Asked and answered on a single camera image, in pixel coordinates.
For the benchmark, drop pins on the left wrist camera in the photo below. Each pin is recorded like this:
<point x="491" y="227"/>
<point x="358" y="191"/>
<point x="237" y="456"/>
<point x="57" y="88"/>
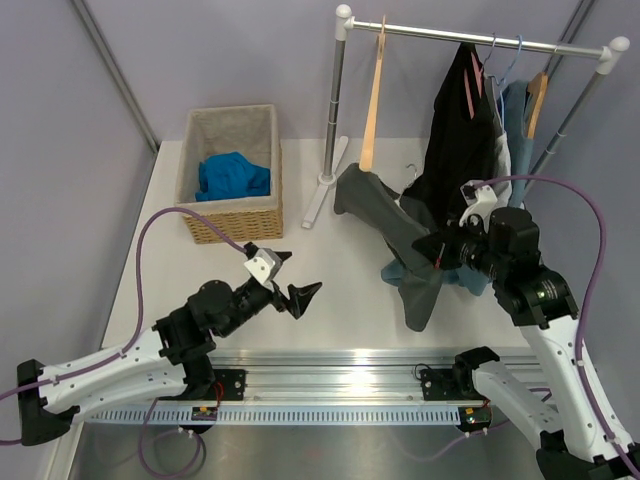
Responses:
<point x="263" y="264"/>

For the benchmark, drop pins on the black t shirt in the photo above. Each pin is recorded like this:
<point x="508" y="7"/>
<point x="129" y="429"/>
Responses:
<point x="459" y="149"/>

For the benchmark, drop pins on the bright blue t shirt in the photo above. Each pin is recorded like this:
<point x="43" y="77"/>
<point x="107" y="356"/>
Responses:
<point x="231" y="176"/>

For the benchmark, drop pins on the steel blue t shirt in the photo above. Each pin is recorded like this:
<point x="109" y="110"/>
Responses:
<point x="521" y="149"/>

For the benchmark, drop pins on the pink hanger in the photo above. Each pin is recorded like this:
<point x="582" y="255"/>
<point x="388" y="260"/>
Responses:
<point x="473" y="80"/>

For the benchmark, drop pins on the metal clothes rack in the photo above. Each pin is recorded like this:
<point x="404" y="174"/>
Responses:
<point x="607" y="57"/>

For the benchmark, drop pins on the blue wire hanger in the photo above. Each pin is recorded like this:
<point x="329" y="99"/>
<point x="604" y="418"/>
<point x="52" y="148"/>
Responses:
<point x="501" y="82"/>

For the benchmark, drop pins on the white plastic hanger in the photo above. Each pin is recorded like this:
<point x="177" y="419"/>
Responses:
<point x="414" y="174"/>

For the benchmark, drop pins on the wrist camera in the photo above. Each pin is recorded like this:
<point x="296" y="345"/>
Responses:
<point x="480" y="201"/>
<point x="263" y="264"/>

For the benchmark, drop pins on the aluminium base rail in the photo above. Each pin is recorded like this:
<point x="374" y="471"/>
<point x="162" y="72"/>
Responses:
<point x="325" y="375"/>

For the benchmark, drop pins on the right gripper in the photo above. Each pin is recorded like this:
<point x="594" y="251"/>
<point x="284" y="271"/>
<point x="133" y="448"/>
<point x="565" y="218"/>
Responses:
<point x="438" y="248"/>

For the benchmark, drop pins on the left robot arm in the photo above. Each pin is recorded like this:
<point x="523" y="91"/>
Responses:
<point x="215" y="310"/>

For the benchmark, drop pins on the brown wooden hanger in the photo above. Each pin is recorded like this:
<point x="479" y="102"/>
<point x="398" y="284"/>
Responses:
<point x="536" y="90"/>

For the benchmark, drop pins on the wicker laundry basket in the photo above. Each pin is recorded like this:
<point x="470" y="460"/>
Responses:
<point x="251" y="131"/>

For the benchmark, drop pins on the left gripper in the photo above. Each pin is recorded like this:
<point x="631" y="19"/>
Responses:
<point x="298" y="297"/>

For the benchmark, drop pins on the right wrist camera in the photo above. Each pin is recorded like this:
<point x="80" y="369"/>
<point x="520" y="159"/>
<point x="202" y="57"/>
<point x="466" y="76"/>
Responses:
<point x="480" y="201"/>

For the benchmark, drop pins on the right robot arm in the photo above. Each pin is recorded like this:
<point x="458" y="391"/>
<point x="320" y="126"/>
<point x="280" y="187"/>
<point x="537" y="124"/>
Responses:
<point x="579" y="436"/>

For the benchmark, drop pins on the dark grey t shirt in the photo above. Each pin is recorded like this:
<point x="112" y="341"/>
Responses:
<point x="363" y="195"/>

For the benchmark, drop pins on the light wooden hanger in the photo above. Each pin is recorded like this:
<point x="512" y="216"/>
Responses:
<point x="368" y="146"/>

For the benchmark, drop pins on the slotted cable duct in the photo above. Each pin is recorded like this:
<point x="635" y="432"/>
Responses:
<point x="248" y="415"/>

